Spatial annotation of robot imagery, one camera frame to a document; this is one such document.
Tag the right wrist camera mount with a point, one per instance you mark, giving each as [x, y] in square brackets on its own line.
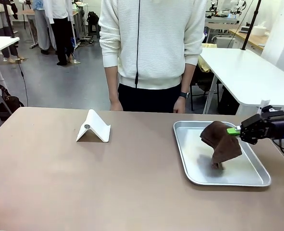
[264, 106]

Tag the yellow cloth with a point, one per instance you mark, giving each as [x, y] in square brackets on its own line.
[204, 63]

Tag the brown bag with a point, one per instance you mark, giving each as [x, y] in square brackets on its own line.
[10, 102]

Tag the person's dark trousers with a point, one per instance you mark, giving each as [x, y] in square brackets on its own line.
[144, 98]

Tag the person's left forearm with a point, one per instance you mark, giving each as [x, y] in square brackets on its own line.
[188, 79]

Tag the black wrist watch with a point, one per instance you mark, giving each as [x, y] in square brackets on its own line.
[184, 95]

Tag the person's right forearm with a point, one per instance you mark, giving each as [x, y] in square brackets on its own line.
[111, 83]

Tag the black office chair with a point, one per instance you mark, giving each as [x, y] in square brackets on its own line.
[93, 24]

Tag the bystander in beige skirt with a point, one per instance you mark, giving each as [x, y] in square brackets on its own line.
[2, 24]

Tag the silver metal tray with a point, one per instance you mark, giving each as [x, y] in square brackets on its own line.
[199, 173]

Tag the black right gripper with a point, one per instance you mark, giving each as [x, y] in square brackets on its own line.
[277, 126]

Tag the bystander in grey clothes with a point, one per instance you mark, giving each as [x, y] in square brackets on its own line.
[43, 31]

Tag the black tripod pole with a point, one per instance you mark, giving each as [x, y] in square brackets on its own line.
[252, 19]
[9, 19]

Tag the white folded stand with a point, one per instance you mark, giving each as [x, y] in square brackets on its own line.
[97, 131]

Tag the person's white sweater torso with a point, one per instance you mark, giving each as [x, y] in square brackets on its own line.
[161, 36]

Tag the brown cloth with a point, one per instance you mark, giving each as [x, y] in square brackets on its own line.
[222, 144]

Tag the wooden workbench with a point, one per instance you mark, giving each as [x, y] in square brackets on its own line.
[250, 38]

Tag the white paper roll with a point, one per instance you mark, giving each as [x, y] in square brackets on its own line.
[259, 29]

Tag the person's left hand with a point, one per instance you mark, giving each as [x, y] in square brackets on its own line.
[179, 106]

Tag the bystander in black trousers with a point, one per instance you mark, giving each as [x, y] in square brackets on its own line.
[61, 36]

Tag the white lab bench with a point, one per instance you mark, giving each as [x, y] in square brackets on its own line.
[222, 21]

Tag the person's right hand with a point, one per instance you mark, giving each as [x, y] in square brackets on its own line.
[115, 105]

